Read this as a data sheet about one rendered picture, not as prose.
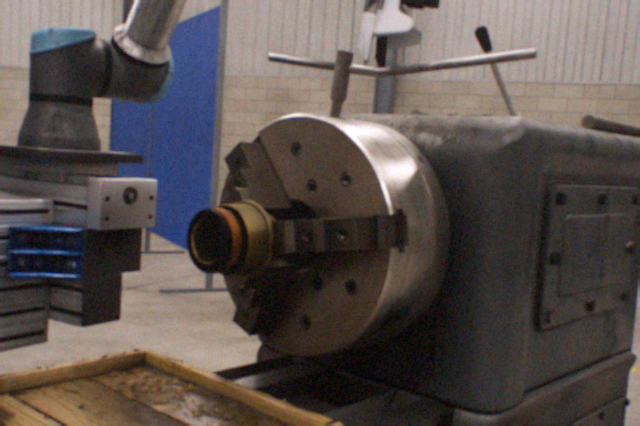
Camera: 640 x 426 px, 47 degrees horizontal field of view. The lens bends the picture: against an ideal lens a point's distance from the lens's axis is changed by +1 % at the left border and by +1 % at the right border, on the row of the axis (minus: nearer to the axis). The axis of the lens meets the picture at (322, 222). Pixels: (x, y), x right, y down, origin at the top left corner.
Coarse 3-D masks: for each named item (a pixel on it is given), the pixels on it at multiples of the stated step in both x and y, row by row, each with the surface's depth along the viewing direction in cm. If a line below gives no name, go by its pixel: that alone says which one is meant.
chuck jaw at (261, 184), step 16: (240, 144) 95; (256, 144) 97; (240, 160) 95; (256, 160) 95; (240, 176) 92; (256, 176) 93; (272, 176) 95; (240, 192) 89; (256, 192) 91; (272, 192) 94; (272, 208) 92; (288, 208) 94; (304, 208) 97
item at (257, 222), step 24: (216, 216) 82; (240, 216) 84; (264, 216) 86; (192, 240) 85; (216, 240) 88; (240, 240) 83; (264, 240) 85; (216, 264) 83; (240, 264) 84; (264, 264) 86
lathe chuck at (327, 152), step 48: (288, 144) 95; (336, 144) 89; (384, 144) 91; (288, 192) 95; (336, 192) 90; (384, 192) 85; (432, 240) 90; (288, 288) 95; (336, 288) 90; (384, 288) 85; (288, 336) 96; (336, 336) 90; (384, 336) 95
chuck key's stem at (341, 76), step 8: (336, 56) 94; (344, 56) 93; (352, 56) 94; (336, 64) 94; (344, 64) 93; (336, 72) 94; (344, 72) 93; (336, 80) 94; (344, 80) 94; (336, 88) 94; (344, 88) 94; (336, 96) 94; (344, 96) 94; (336, 104) 94; (336, 112) 95
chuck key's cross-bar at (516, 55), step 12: (276, 60) 96; (288, 60) 95; (300, 60) 95; (312, 60) 95; (444, 60) 91; (456, 60) 91; (468, 60) 90; (480, 60) 90; (492, 60) 90; (504, 60) 90; (516, 60) 90; (360, 72) 93; (372, 72) 93; (384, 72) 93; (396, 72) 92; (408, 72) 92; (420, 72) 92
